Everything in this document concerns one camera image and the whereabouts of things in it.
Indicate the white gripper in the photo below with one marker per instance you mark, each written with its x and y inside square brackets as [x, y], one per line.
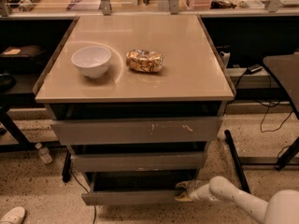
[194, 191]

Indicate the grey bottom drawer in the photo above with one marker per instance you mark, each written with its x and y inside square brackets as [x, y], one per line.
[122, 188]

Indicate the grey drawer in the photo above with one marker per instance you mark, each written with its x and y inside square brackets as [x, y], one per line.
[139, 161]
[135, 131]
[122, 188]

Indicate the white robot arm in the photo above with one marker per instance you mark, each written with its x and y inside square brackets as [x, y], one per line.
[282, 208]

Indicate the grey middle drawer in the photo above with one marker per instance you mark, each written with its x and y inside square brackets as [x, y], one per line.
[139, 161]

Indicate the grey top drawer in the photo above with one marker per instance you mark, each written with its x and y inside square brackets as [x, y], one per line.
[135, 131]

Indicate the grey drawer cabinet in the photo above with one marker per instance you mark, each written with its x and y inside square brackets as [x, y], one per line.
[136, 100]

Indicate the black table leg bar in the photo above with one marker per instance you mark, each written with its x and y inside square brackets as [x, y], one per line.
[238, 166]

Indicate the crushed gold can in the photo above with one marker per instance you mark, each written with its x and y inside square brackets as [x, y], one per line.
[144, 61]

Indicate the black phone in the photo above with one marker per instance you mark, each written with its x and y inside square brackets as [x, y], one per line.
[253, 69]

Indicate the plastic water bottle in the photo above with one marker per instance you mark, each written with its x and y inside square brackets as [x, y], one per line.
[44, 153]

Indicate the dark side table top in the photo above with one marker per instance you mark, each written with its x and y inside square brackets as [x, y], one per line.
[285, 71]

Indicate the white bowl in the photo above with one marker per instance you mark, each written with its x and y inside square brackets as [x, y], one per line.
[92, 61]

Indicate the black left desk leg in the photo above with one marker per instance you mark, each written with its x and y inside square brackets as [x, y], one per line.
[13, 129]

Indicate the white shoe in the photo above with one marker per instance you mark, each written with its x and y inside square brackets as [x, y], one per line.
[14, 216]

